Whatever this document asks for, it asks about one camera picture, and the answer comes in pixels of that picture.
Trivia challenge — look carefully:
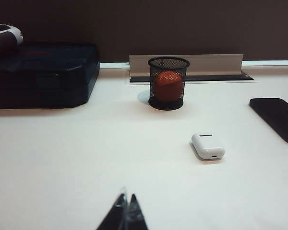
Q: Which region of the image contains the white and dark cylindrical tool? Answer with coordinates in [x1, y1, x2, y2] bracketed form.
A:
[0, 20, 24, 59]

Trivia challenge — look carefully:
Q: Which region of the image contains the brown fabric desk divider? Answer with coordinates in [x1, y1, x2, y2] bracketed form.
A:
[0, 0, 288, 63]

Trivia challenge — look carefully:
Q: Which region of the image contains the black smartphone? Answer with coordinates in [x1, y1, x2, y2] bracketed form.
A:
[249, 97, 288, 145]

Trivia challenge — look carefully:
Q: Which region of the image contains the dark blue plastic tool case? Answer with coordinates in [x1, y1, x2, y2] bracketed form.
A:
[0, 42, 101, 110]

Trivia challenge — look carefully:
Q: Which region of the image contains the white wireless earbud case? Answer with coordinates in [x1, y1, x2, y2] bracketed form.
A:
[191, 132, 225, 161]

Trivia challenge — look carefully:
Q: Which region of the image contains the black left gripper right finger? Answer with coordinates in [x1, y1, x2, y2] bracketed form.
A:
[128, 193, 150, 230]

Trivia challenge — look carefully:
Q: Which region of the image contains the black mesh pen holder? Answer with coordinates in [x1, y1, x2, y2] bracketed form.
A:
[147, 56, 190, 111]

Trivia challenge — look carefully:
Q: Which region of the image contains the orange textured ball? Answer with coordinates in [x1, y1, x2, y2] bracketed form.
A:
[154, 70, 183, 103]

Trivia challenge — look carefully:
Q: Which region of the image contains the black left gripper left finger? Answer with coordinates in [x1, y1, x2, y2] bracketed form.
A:
[96, 186, 129, 230]

